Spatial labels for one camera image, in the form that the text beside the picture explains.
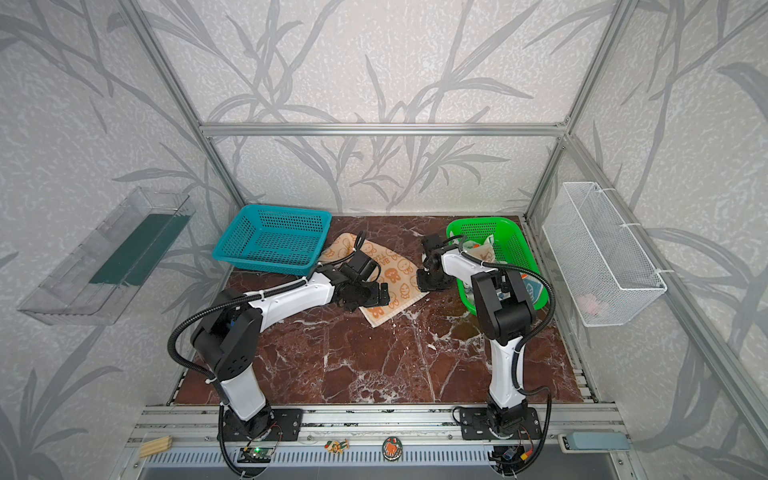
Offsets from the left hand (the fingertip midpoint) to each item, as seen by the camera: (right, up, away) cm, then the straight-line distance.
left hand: (382, 292), depth 90 cm
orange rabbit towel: (+7, +1, +9) cm, 11 cm away
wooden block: (-54, -34, -20) cm, 67 cm away
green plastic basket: (+45, +14, +18) cm, 50 cm away
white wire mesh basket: (+48, +8, -30) cm, 57 cm away
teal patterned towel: (+35, +12, +12) cm, 39 cm away
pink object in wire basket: (+52, 0, -18) cm, 55 cm away
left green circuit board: (-30, -36, -19) cm, 51 cm away
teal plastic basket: (-43, +16, +22) cm, 51 cm away
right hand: (+14, +3, +10) cm, 17 cm away
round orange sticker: (+4, -34, -20) cm, 40 cm away
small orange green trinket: (-10, -34, -20) cm, 40 cm away
